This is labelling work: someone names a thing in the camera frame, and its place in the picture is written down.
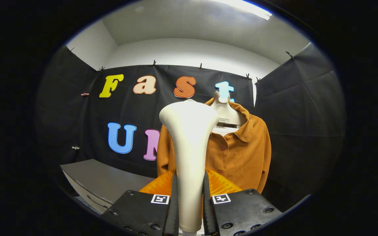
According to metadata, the grey cabinet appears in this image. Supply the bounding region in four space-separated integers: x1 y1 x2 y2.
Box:
60 159 157 215

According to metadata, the white clothes hanger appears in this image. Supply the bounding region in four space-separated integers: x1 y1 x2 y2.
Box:
210 91 242 127

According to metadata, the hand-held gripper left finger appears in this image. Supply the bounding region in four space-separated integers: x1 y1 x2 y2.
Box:
101 170 179 236

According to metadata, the black backdrop cloth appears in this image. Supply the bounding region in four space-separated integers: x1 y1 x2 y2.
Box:
35 42 346 212

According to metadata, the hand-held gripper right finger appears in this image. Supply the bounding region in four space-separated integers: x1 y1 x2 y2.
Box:
203 169 283 236

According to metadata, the white garment steamer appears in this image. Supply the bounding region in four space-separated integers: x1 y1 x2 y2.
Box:
159 99 220 233

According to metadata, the ceiling light strip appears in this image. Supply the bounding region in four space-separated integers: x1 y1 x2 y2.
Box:
209 0 272 21

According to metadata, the row of black clips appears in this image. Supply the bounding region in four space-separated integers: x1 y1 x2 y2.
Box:
68 47 295 85

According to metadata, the orange button shirt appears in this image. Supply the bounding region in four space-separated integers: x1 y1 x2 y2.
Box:
156 97 272 194

